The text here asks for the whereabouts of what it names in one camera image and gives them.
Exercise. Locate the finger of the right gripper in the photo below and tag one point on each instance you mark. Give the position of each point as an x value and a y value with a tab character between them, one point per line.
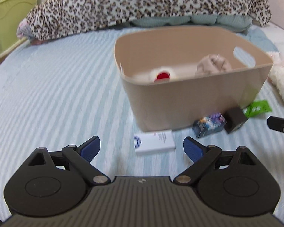
276	123

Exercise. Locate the dark colourful small box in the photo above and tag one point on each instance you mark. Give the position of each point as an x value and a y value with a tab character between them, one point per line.
209	125

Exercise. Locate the white fluffy plush toy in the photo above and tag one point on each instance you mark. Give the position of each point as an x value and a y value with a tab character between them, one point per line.
276	74

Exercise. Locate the white chicken plush toy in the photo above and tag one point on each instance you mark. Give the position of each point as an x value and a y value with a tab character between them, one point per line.
165	74

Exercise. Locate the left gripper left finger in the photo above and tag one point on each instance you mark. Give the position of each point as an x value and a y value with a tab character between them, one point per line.
79	159

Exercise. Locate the green plastic storage bin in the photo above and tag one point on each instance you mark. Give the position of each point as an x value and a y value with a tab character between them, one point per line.
12	12

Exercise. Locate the beige plastic storage basket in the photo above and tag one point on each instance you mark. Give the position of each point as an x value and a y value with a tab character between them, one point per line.
176	104

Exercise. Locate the black cube box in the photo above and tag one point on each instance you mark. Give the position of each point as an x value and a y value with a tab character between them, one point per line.
235	118

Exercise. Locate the white medicine box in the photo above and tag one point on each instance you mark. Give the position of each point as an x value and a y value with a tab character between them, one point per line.
153	142

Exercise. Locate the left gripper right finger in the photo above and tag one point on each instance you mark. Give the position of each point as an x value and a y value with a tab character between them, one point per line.
203	158

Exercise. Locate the pink floral pillow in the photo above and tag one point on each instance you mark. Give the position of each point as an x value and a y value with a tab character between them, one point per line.
24	30

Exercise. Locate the leopard print blanket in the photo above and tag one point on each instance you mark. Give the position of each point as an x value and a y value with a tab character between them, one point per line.
53	19

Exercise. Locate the teal quilted duvet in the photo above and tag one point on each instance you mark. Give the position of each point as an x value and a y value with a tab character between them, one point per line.
235	23

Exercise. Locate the beige cloth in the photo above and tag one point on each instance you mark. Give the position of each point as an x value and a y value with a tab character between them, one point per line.
212	64

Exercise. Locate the green snack packet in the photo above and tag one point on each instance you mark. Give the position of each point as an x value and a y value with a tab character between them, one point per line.
257	108

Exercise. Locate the striped light blue bedsheet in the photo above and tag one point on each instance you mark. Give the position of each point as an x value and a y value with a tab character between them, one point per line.
66	91

